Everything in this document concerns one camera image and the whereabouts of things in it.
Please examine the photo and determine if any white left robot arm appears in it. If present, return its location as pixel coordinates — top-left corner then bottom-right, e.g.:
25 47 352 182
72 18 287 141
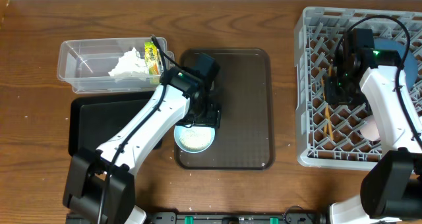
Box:
63 65 221 223

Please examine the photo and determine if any brown serving tray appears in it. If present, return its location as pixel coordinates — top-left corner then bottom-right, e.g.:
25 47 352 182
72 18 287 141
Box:
174 48 275 171

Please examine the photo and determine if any pile of white rice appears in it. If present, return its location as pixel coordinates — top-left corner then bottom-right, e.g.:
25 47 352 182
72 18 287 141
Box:
179 127 212 152

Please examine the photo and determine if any black plastic tray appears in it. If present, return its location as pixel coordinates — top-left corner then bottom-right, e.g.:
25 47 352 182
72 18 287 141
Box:
68 92 153 155

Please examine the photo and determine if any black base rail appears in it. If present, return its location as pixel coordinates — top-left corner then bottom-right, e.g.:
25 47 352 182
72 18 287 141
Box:
144 206 330 224

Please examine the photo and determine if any white tissue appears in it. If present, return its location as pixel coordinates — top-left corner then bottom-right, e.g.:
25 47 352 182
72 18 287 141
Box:
108 48 149 77

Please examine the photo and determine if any blue plate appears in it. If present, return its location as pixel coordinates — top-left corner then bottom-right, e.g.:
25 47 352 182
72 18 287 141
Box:
374 38 418 91

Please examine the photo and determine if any clear plastic waste bin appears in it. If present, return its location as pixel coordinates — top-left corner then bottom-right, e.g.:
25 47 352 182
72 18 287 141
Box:
57 38 160 94

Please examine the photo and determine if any grey dishwasher rack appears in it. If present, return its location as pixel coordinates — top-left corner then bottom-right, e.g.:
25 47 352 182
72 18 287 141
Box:
295 7 421 170

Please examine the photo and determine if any green yellow snack wrapper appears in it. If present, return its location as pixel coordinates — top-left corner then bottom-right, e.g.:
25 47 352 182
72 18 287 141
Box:
144 42 163 85

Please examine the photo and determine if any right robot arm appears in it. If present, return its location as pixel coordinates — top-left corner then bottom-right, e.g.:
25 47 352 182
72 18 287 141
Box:
326 48 421 223

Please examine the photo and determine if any wooden chopstick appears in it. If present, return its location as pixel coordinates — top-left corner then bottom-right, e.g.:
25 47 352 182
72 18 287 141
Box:
321 77 329 137
325 66 334 141

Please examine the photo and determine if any light blue small bowl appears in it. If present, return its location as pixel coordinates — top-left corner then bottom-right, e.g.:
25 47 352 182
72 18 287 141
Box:
173 126 216 154

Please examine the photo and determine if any pink cup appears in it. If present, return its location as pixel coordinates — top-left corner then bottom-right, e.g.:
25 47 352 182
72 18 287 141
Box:
359 115 380 141

